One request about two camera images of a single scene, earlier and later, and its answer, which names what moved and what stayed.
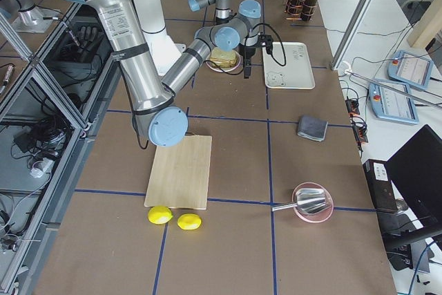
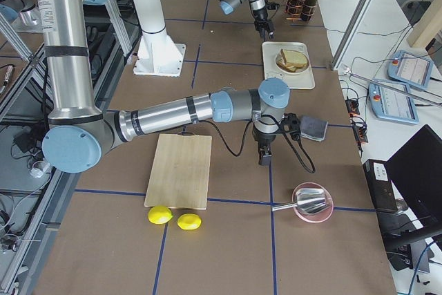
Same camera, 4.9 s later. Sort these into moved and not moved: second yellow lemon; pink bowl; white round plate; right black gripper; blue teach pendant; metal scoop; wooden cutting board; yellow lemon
Moved: right black gripper; white round plate
Not moved: second yellow lemon; wooden cutting board; metal scoop; yellow lemon; blue teach pendant; pink bowl
